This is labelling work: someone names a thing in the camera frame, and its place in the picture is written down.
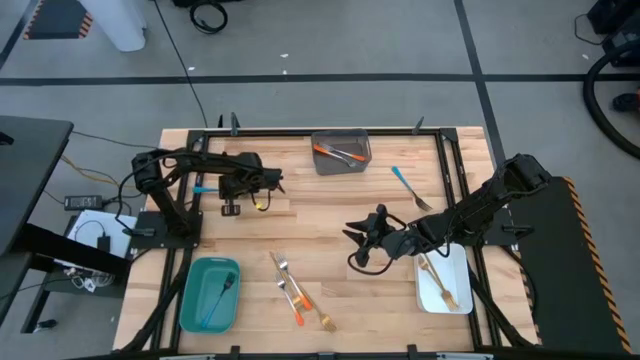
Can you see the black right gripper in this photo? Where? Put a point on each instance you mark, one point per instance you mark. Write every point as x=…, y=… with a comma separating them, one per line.
x=395, y=237

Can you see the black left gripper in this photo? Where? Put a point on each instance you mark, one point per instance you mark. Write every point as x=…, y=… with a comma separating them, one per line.
x=250, y=180

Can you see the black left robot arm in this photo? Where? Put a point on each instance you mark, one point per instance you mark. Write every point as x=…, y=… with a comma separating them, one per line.
x=210, y=161

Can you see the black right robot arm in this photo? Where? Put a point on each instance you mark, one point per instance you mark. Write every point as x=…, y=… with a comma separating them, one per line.
x=480, y=205

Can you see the grey translucent plastic bin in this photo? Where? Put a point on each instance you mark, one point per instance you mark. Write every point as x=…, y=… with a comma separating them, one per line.
x=330, y=167

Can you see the black table clamp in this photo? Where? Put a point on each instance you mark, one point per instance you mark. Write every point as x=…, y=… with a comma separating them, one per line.
x=234, y=125
x=412, y=351
x=418, y=127
x=235, y=352
x=220, y=122

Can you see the white plastic tray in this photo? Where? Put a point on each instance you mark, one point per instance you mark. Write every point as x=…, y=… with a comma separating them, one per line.
x=457, y=265

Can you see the teal plastic tray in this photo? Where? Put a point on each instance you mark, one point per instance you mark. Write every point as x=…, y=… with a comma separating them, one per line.
x=195, y=280

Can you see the white flat box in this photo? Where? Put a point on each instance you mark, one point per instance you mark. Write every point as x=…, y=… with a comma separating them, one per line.
x=120, y=240

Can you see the small black charger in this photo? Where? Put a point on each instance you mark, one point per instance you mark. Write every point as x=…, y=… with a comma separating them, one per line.
x=103, y=243

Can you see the black power adapter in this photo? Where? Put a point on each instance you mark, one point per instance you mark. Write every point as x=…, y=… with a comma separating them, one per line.
x=82, y=202

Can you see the large black hazard-striped mat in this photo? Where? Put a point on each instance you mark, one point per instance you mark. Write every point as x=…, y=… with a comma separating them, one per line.
x=560, y=280

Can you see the black desk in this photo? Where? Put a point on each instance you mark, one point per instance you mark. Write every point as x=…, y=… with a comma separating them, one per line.
x=30, y=175

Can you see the small black foot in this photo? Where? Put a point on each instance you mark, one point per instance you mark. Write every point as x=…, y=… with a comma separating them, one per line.
x=46, y=324

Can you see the small black hazard-striped mat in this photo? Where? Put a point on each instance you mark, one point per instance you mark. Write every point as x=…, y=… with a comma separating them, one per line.
x=55, y=20

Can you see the black aluminium table frame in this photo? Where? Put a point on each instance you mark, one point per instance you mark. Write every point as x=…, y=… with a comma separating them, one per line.
x=275, y=132

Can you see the black desk support frame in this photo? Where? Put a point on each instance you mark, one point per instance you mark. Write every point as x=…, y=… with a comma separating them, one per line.
x=75, y=247

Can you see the white cylindrical post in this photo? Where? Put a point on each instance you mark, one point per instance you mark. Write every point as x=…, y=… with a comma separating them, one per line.
x=117, y=25

